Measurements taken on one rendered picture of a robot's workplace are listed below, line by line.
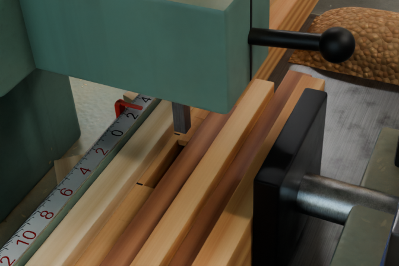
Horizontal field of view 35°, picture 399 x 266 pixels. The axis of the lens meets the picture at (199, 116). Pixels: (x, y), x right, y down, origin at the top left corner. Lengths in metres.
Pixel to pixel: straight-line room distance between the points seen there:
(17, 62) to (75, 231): 0.11
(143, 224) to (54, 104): 0.27
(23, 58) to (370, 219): 0.23
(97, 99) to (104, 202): 0.35
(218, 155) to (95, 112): 0.33
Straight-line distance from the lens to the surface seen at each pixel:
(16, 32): 0.40
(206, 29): 0.34
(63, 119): 0.64
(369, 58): 0.57
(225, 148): 0.41
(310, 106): 0.38
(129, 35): 0.36
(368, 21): 0.59
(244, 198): 0.36
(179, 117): 0.43
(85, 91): 0.75
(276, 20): 0.58
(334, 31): 0.35
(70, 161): 0.59
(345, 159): 0.49
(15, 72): 0.41
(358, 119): 0.53
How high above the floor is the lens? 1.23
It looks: 38 degrees down
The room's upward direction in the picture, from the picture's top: 4 degrees counter-clockwise
